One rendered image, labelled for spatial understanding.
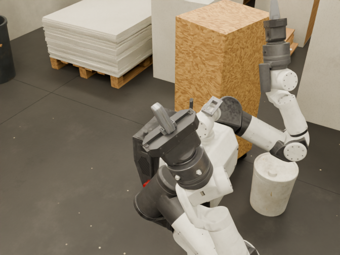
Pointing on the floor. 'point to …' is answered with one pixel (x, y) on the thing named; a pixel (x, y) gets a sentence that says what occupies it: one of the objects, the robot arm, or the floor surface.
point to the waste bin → (5, 53)
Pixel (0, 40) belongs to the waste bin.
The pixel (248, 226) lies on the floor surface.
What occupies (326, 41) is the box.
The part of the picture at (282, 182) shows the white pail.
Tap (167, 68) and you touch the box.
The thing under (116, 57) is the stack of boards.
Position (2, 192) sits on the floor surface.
